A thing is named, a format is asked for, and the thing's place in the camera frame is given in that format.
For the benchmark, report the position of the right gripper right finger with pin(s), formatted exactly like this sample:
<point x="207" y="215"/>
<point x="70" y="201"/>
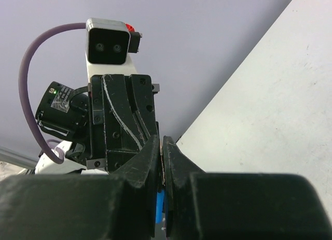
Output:
<point x="201" y="205"/>

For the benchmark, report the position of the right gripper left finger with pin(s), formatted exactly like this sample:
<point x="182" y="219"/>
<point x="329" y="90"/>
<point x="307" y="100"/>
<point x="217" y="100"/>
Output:
<point x="121" y="205"/>

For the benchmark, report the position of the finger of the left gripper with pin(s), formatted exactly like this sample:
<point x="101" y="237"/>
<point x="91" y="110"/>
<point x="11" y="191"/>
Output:
<point x="114" y="86"/>
<point x="141" y="98"/>

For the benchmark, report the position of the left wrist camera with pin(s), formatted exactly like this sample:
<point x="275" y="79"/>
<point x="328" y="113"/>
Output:
<point x="108" y="48"/>

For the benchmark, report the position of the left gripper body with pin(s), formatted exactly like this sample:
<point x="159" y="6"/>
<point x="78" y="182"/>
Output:
<point x="110" y="144"/>

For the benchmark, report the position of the blue key tag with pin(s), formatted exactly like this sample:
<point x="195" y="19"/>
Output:
<point x="159" y="206"/>

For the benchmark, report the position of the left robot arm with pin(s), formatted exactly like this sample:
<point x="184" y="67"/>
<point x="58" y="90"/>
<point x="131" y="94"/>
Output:
<point x="65" y="114"/>

